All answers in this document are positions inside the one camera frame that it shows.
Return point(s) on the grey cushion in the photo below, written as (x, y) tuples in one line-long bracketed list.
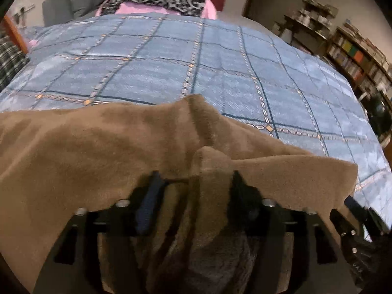
[(70, 0)]

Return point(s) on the black chair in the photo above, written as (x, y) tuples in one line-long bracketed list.
[(378, 113)]

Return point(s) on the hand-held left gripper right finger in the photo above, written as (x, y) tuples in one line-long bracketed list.
[(277, 223)]

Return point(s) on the plaid pillow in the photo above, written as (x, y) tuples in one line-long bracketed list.
[(10, 61)]

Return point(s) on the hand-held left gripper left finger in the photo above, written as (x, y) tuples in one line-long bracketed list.
[(150, 203)]

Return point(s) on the pink cloth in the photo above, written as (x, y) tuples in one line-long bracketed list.
[(128, 8)]

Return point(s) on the brown fleece pants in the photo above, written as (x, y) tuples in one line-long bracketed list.
[(92, 159)]

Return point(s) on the bookshelf with books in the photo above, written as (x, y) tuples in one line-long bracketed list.
[(358, 55)]

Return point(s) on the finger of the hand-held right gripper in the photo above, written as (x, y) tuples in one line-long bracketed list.
[(340, 222), (352, 204)]

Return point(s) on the blue checked blanket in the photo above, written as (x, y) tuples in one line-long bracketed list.
[(183, 61)]

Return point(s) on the small shelf rack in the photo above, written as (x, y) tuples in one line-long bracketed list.
[(306, 21)]

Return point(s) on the wooden bed frame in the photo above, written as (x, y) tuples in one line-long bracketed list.
[(15, 32)]

